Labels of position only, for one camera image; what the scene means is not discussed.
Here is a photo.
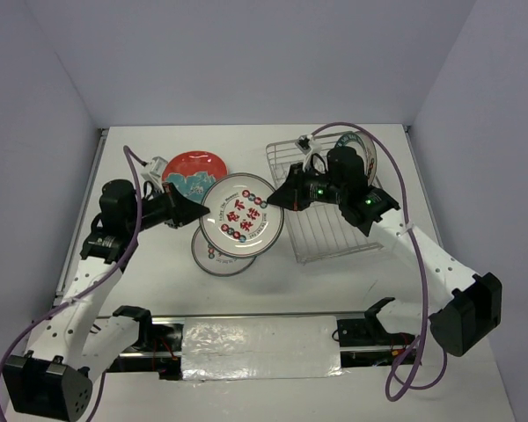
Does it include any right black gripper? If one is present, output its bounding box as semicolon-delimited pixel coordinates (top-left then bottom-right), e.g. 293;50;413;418
266;162;345;211

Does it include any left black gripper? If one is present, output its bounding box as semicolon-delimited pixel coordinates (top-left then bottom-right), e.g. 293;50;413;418
127;182;209;234

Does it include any white plate green rim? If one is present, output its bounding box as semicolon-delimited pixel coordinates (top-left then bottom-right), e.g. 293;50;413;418
190;228;259;277

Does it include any plain pale green plate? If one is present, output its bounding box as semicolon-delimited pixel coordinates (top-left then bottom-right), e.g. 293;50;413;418
217;164;229;180

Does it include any white plate dark green band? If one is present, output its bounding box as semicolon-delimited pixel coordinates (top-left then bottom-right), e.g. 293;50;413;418
335;131;377;161

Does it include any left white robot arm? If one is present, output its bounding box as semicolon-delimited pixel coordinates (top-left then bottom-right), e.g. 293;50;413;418
0;179;209;421

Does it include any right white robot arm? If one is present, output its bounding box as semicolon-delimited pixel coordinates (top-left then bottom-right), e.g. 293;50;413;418
267;147;502;357

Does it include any silver foil tape patch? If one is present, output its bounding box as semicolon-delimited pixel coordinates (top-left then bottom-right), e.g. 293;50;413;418
180;316;342;381

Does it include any steel wire dish rack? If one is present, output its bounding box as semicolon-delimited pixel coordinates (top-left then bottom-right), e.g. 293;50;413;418
266;130;382;265

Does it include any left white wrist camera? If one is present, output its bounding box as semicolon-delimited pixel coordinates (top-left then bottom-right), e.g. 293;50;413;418
141;156;168;193

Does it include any metal base rail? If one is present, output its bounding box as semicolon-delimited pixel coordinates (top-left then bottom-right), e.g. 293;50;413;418
109;312;415;382

